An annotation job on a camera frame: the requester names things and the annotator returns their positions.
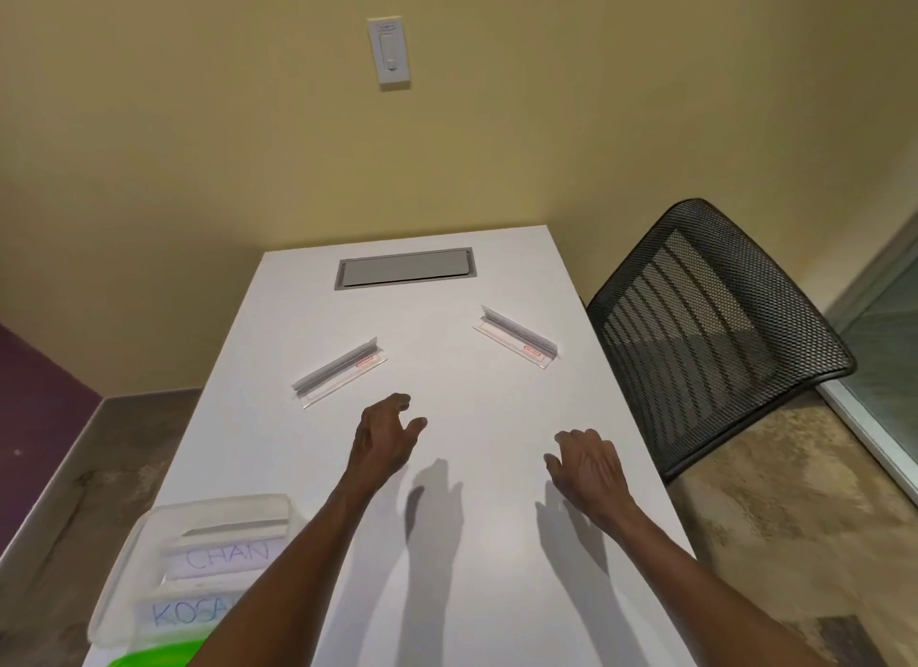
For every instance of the person's right hand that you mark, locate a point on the person's right hand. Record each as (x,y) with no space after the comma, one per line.
(594,473)

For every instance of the person's left hand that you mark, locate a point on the person's left hand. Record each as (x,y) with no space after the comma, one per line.
(380,444)

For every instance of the person's right thumb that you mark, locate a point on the person's right thumb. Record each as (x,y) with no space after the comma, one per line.
(553,467)

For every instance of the person's left thumb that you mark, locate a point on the person's left thumb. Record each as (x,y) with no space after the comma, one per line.
(414,428)

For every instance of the person's left forearm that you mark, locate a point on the person's left forearm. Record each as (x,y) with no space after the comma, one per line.
(287,580)

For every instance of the person's right forearm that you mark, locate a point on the person's right forearm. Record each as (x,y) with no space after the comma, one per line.
(706,602)

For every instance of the clear acrylic name card holder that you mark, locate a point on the clear acrylic name card holder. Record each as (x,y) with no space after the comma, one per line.
(516,336)
(339,372)

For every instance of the black mesh office chair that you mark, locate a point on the black mesh office chair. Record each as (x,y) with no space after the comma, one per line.
(710,336)

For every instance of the white handwritten name card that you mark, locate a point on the white handwritten name card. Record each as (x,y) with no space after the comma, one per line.
(188,610)
(219,557)

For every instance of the clear plastic storage bin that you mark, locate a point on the clear plastic storage bin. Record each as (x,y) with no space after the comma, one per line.
(186,566)

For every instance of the green plastic lid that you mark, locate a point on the green plastic lid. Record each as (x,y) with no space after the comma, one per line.
(154,653)

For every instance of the glass door with metal frame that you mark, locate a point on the glass door with metal frame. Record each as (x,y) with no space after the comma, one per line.
(878,344)

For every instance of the white wall light switch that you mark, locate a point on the white wall light switch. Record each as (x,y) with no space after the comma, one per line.
(389,51)

